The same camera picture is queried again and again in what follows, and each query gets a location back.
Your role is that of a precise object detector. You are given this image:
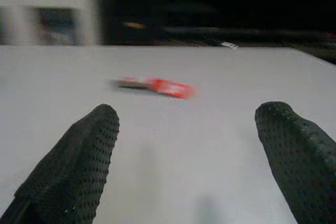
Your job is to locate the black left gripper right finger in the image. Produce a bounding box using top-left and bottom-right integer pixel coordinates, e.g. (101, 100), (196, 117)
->
(255, 101), (336, 224)

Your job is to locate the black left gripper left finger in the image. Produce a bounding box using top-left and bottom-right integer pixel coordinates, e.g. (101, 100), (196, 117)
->
(0, 103), (120, 224)

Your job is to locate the red snack wrapper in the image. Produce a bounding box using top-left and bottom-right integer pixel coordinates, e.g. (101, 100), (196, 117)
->
(110, 76), (195, 101)

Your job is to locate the black white flat object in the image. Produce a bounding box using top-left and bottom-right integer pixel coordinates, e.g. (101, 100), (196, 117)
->
(204, 39), (239, 49)

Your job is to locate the white glass-door cabinet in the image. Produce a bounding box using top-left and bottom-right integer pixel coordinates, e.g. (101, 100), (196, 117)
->
(0, 0), (102, 46)

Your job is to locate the black drawer cabinet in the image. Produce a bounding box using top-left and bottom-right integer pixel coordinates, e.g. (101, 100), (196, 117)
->
(101, 0), (158, 46)

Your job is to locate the brass drawer handle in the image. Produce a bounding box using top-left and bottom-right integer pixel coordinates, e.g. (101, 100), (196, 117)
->
(123, 22), (145, 29)

